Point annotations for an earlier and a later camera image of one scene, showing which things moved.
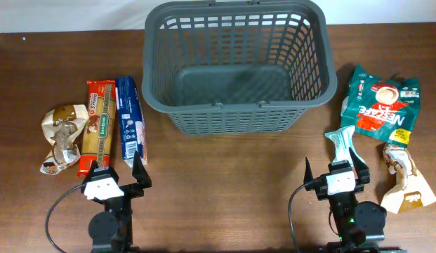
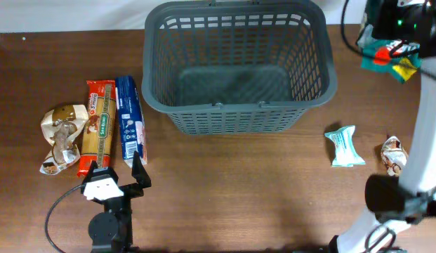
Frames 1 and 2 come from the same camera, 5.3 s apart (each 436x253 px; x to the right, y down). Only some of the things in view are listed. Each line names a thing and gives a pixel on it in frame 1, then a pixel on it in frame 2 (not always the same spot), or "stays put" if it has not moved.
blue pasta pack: x=133 y=134 stays put
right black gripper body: x=320 y=190 to x=391 y=23
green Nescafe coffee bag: x=380 y=108 to x=400 y=58
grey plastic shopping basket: x=237 y=68 stays put
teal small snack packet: x=342 y=139 stays put
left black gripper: x=139 y=172 stays put
